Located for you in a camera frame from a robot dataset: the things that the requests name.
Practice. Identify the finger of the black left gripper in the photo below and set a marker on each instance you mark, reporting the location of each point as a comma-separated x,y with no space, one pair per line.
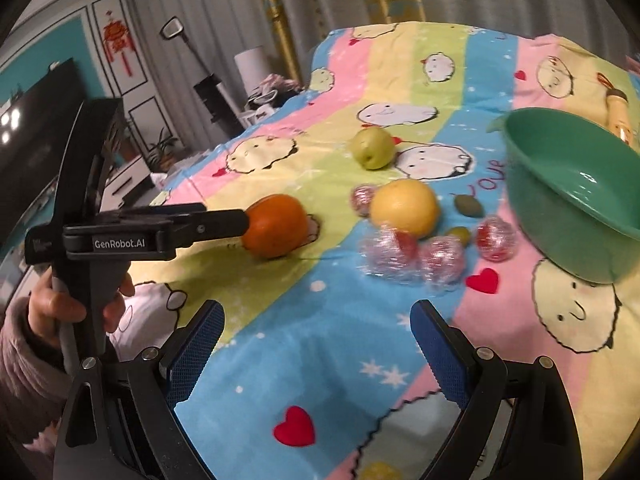
155,209
192,225

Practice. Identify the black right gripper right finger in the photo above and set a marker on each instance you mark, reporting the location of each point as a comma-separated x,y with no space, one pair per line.
446,351

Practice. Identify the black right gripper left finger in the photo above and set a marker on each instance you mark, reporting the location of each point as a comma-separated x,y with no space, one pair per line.
187,351

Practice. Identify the plastic red fruit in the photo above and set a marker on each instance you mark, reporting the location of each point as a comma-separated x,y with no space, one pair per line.
442,261
392,254
496,239
360,198

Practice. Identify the pink sleeve forearm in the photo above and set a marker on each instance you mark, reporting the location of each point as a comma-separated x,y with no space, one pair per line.
34,389

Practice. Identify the person's left hand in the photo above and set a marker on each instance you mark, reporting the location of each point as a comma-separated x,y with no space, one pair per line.
48,309

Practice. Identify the white tv cabinet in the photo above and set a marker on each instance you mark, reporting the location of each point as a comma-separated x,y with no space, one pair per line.
124,184

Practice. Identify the potted plant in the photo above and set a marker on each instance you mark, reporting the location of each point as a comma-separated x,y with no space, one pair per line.
162,154

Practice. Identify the orange fruit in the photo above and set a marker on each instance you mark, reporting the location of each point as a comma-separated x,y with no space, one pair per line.
277,224

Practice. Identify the black white floor vacuum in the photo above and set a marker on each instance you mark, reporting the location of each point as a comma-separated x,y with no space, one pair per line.
211,90

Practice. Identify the small green olive fruit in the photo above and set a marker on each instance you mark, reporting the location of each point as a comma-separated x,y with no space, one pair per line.
469,206
461,233

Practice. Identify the black television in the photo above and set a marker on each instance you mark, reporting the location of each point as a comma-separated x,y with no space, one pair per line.
34,139

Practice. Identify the black white shopping bag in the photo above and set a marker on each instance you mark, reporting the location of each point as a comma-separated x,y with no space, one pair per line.
270,95

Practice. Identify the yellow grapefruit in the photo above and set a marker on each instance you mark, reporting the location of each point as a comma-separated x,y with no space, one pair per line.
406,205

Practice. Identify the white cylindrical lamp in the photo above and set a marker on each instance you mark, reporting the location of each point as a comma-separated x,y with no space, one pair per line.
253,67

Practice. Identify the red chinese knot decoration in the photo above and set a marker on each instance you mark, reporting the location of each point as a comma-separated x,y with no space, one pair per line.
117,40

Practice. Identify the colourful cartoon striped bedsheet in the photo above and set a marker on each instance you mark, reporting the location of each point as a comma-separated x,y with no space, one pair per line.
382,184

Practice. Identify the green pear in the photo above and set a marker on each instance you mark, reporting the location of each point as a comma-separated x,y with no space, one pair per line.
373,148

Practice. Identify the grey curtain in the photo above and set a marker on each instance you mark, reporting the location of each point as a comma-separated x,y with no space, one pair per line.
220,29

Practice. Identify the green plastic basin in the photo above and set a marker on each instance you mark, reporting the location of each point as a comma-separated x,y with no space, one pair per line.
574,190

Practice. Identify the yellow cartoon bottle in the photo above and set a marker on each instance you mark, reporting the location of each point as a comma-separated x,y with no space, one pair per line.
616,101

